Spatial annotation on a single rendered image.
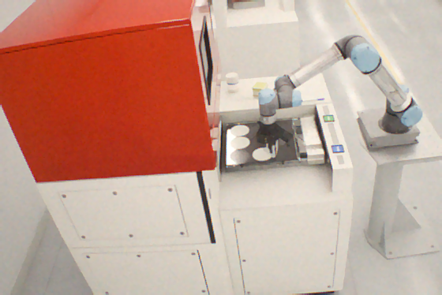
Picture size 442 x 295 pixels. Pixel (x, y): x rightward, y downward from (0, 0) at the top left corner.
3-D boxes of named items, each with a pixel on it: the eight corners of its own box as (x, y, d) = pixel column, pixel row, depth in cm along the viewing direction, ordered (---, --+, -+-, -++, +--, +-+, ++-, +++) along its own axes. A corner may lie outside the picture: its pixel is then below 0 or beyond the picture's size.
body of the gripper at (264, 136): (264, 134, 219) (262, 113, 212) (280, 138, 215) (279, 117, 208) (256, 143, 214) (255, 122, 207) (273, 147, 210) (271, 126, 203)
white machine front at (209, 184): (211, 243, 191) (196, 173, 167) (217, 132, 256) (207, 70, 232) (218, 243, 190) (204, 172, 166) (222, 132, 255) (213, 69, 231)
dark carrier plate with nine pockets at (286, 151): (226, 166, 220) (226, 165, 219) (227, 125, 247) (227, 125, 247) (297, 159, 216) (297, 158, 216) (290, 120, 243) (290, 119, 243)
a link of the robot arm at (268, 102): (278, 95, 195) (259, 97, 195) (279, 115, 201) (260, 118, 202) (275, 86, 201) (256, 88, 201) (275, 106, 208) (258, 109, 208)
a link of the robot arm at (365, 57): (416, 103, 216) (358, 30, 192) (429, 117, 204) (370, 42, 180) (398, 117, 220) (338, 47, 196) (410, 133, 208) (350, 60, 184)
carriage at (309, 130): (308, 165, 219) (308, 160, 217) (300, 123, 248) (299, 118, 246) (324, 163, 218) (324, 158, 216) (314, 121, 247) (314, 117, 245)
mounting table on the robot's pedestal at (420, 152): (417, 126, 257) (421, 108, 250) (446, 173, 222) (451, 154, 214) (348, 134, 261) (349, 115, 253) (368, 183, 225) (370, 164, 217)
